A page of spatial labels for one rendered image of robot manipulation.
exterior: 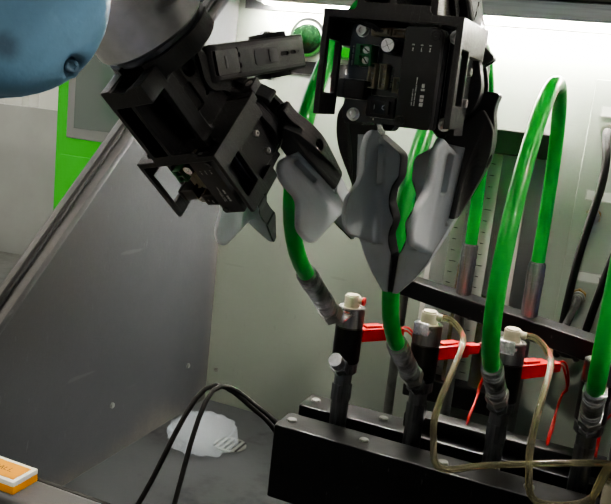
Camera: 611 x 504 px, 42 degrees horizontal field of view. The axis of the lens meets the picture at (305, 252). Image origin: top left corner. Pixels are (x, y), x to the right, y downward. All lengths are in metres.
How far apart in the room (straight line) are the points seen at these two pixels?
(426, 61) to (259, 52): 0.20
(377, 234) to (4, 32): 0.25
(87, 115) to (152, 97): 3.31
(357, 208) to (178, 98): 0.14
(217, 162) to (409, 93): 0.16
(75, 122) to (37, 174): 1.77
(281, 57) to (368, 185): 0.17
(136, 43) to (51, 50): 0.19
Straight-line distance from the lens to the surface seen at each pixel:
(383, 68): 0.41
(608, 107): 1.01
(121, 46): 0.49
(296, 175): 0.57
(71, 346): 0.94
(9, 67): 0.30
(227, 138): 0.51
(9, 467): 0.76
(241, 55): 0.55
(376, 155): 0.45
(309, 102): 0.62
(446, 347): 0.80
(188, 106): 0.51
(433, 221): 0.45
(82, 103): 3.82
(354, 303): 0.79
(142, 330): 1.05
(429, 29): 0.39
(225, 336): 1.20
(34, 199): 5.60
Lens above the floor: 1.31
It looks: 12 degrees down
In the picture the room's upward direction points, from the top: 6 degrees clockwise
